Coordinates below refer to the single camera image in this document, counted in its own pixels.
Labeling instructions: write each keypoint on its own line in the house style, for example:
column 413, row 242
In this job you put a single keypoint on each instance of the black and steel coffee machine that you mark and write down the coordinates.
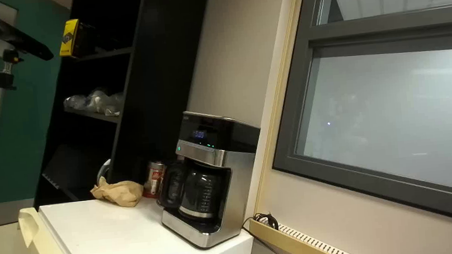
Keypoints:
column 236, row 175

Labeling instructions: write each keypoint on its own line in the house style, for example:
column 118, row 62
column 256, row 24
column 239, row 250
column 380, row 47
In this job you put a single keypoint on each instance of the glass coffee carafe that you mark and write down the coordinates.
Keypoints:
column 201, row 190

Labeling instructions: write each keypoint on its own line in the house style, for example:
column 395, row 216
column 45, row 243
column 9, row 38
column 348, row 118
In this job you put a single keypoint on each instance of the red and silver can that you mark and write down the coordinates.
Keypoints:
column 154, row 178

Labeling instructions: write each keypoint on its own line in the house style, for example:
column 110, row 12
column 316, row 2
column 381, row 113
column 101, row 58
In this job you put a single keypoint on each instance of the black shelf unit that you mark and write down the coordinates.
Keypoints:
column 159, row 67

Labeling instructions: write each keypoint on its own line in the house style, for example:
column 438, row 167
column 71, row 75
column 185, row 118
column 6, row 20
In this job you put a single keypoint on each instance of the crumpled brown paper bag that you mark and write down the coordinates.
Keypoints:
column 119, row 192

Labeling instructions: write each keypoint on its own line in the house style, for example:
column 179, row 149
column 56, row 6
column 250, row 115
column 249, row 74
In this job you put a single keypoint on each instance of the heap of clear plastic bags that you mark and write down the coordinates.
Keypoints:
column 99, row 100

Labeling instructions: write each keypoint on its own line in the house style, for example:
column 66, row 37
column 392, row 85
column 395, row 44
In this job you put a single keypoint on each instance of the white round container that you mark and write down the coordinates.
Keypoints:
column 102, row 170

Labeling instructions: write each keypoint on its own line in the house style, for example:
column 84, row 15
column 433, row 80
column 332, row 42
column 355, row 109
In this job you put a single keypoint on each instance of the wooden baseboard vent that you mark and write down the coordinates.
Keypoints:
column 297, row 243

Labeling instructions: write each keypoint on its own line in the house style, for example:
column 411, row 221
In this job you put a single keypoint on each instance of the white cabinet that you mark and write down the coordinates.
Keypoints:
column 129, row 242

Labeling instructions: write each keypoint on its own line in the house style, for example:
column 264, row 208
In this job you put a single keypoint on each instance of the grey framed window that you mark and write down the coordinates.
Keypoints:
column 393, row 120

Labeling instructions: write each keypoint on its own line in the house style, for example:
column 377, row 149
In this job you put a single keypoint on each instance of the yellow and black box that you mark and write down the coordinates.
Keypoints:
column 69, row 37

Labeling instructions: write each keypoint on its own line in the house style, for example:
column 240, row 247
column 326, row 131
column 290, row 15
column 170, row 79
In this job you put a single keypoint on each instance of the teal door with glass panes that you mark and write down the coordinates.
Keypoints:
column 26, row 132

